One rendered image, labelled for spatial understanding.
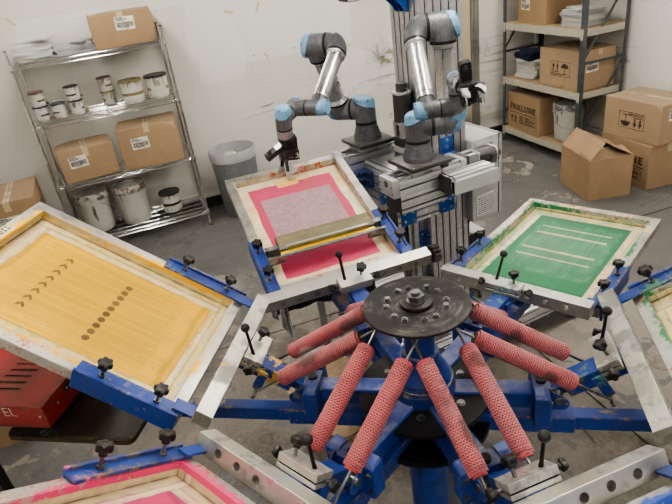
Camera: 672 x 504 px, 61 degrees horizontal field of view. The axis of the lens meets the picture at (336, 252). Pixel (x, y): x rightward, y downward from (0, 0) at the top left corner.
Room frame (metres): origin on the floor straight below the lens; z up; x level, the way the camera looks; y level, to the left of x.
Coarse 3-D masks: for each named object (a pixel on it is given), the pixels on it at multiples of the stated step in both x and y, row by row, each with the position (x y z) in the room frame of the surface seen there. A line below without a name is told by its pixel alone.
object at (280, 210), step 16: (256, 192) 2.53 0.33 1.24; (272, 192) 2.52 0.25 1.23; (288, 192) 2.51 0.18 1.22; (256, 208) 2.41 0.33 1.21; (272, 208) 2.40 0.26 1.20; (288, 208) 2.40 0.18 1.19; (272, 224) 2.30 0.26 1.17; (288, 224) 2.29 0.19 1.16; (304, 224) 2.28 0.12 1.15; (272, 240) 2.20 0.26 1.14; (288, 256) 2.10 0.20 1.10; (304, 256) 2.09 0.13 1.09; (320, 256) 2.08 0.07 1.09; (288, 272) 2.01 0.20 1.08; (304, 272) 2.00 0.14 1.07
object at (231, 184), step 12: (324, 156) 2.72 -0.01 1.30; (336, 156) 2.71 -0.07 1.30; (276, 168) 2.64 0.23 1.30; (300, 168) 2.65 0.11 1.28; (312, 168) 2.67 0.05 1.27; (348, 168) 2.61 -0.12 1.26; (228, 180) 2.57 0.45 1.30; (240, 180) 2.57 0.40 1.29; (252, 180) 2.58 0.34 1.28; (264, 180) 2.60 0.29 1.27; (348, 180) 2.53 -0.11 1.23; (228, 192) 2.52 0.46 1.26; (360, 192) 2.42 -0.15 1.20; (240, 204) 2.40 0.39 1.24; (372, 204) 2.33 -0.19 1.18; (240, 216) 2.31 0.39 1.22; (372, 216) 2.28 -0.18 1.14; (252, 228) 2.23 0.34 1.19; (252, 240) 2.16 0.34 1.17; (396, 252) 2.03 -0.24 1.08; (312, 276) 1.93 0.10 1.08; (324, 276) 1.93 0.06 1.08
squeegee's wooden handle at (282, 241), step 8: (352, 216) 2.16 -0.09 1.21; (360, 216) 2.16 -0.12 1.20; (368, 216) 2.16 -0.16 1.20; (328, 224) 2.13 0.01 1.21; (336, 224) 2.13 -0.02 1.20; (344, 224) 2.12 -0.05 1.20; (352, 224) 2.12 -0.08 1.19; (368, 224) 2.12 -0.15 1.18; (296, 232) 2.09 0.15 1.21; (304, 232) 2.09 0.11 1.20; (312, 232) 2.09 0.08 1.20; (320, 232) 2.09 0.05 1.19; (328, 232) 2.09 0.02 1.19; (280, 240) 2.06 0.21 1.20; (288, 240) 2.06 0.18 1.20; (296, 240) 2.05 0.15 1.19; (280, 248) 2.02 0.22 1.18
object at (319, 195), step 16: (320, 176) 2.62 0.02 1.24; (304, 192) 2.50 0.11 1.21; (320, 192) 2.50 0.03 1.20; (336, 192) 2.49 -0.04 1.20; (304, 208) 2.39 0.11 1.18; (320, 208) 2.38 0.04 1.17; (336, 208) 2.38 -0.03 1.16; (352, 208) 2.37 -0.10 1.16; (320, 224) 2.28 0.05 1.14; (352, 240) 2.16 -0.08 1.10; (368, 240) 2.16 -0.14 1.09; (352, 256) 2.07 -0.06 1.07
